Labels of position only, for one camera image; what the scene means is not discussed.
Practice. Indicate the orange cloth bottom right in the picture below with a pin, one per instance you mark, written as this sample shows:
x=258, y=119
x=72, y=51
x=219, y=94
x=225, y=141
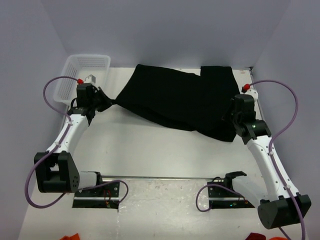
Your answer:
x=278, y=238

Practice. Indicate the black t shirt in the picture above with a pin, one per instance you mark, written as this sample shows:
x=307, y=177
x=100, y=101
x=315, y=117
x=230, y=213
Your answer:
x=181, y=100

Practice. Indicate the orange cloth bottom left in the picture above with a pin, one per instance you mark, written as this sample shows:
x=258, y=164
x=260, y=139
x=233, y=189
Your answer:
x=71, y=237

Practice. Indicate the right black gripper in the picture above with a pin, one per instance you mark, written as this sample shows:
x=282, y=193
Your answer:
x=232, y=104

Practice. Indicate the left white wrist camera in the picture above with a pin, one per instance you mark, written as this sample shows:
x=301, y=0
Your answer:
x=91, y=79

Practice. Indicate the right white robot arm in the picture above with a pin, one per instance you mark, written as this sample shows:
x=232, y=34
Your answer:
x=281, y=204

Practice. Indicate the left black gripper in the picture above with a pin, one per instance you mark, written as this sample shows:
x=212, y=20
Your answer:
x=107, y=101

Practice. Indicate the orange cloth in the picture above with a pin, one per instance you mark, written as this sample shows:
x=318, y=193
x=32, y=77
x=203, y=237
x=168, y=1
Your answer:
x=71, y=237
x=278, y=238

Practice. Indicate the dark red cloth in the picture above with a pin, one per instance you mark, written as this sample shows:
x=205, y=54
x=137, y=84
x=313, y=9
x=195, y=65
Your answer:
x=256, y=236

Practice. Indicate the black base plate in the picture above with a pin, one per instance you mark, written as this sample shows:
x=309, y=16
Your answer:
x=219, y=198
x=106, y=197

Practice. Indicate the white plastic basket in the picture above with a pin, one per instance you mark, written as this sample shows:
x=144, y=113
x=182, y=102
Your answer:
x=81, y=66

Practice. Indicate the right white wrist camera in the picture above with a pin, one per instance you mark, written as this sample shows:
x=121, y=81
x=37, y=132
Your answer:
x=253, y=92

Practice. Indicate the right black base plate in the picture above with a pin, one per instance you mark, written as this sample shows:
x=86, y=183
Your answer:
x=219, y=198

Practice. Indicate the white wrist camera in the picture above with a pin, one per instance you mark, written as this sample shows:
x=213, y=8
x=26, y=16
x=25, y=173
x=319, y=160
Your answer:
x=253, y=92
x=91, y=79

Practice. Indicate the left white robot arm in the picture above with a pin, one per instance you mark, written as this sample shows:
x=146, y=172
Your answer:
x=55, y=169

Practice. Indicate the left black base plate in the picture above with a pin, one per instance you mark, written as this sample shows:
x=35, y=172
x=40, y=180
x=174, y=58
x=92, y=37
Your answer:
x=106, y=197

